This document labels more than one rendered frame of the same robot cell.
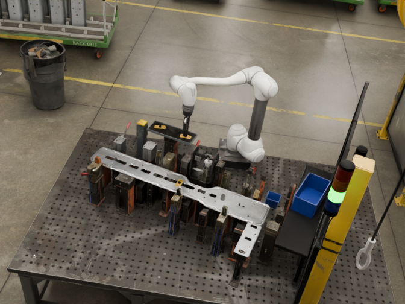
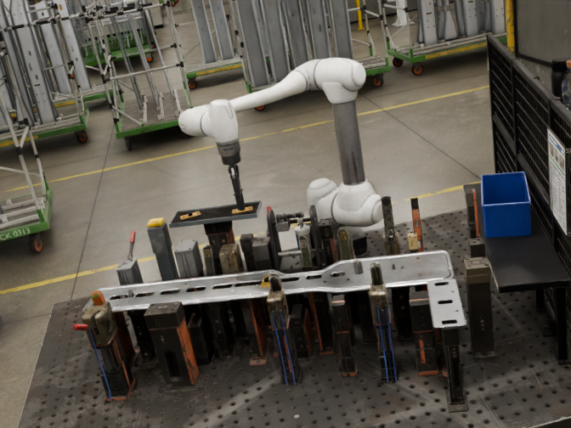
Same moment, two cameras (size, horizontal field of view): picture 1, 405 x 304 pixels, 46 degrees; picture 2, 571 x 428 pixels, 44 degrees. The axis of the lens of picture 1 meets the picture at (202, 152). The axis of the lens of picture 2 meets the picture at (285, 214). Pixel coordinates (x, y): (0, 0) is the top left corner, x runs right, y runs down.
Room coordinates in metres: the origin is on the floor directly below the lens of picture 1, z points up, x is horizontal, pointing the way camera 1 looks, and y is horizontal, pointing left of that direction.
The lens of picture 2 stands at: (0.25, 0.37, 2.19)
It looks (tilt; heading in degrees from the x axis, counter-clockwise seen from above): 22 degrees down; 351
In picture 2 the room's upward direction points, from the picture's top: 11 degrees counter-clockwise
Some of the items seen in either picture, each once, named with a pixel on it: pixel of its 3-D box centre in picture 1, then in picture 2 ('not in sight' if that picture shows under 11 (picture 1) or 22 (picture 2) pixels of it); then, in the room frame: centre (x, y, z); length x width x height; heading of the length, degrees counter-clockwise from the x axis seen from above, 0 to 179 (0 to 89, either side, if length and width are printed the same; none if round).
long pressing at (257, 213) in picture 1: (176, 183); (261, 284); (2.55, 0.16, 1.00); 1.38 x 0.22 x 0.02; 71
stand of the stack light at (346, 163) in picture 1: (330, 210); not in sight; (1.62, -0.63, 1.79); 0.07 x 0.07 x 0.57
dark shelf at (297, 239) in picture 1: (306, 207); (508, 228); (2.45, -0.78, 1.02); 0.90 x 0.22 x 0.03; 161
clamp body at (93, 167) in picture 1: (96, 184); (109, 351); (2.57, 0.75, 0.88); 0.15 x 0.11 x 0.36; 161
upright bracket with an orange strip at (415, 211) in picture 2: (258, 201); (421, 258); (2.52, -0.45, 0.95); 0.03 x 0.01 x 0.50; 71
